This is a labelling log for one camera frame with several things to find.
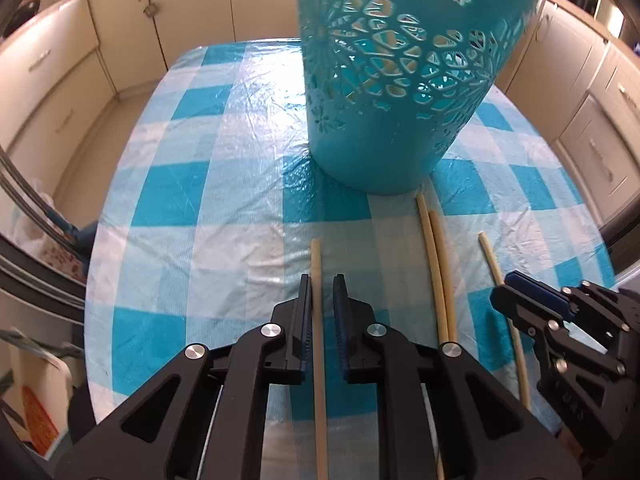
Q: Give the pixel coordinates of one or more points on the teal perforated plastic basket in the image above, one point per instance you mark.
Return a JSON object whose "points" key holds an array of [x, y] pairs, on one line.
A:
{"points": [[390, 125]]}

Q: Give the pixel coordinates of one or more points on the blue checked plastic tablecloth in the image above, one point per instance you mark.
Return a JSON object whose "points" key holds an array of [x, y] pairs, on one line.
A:
{"points": [[225, 210]]}

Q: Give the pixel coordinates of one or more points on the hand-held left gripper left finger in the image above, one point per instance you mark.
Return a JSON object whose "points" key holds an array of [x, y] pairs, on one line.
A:
{"points": [[305, 330]]}

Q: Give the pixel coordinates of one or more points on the cream base cabinets under window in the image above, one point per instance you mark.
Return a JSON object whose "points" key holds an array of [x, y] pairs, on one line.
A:
{"points": [[200, 15]]}

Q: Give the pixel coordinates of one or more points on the cream base cabinet with drawers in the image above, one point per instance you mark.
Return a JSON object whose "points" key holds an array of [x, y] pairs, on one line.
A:
{"points": [[585, 125]]}

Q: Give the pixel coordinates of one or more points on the grey sliding door frame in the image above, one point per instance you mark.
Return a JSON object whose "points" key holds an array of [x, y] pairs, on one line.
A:
{"points": [[35, 260]]}

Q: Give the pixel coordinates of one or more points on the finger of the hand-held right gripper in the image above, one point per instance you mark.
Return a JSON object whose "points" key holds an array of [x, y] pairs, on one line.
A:
{"points": [[525, 315], [537, 292]]}

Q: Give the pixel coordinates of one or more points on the cream base cabinet with hob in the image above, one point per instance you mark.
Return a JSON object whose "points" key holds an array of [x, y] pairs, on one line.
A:
{"points": [[55, 95]]}

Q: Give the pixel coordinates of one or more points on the pale wooden chopstick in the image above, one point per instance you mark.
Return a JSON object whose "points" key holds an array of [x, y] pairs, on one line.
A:
{"points": [[429, 240], [492, 265], [316, 270], [441, 255]]}

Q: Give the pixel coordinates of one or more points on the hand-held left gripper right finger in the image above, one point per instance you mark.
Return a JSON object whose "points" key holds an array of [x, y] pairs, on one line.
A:
{"points": [[340, 330]]}

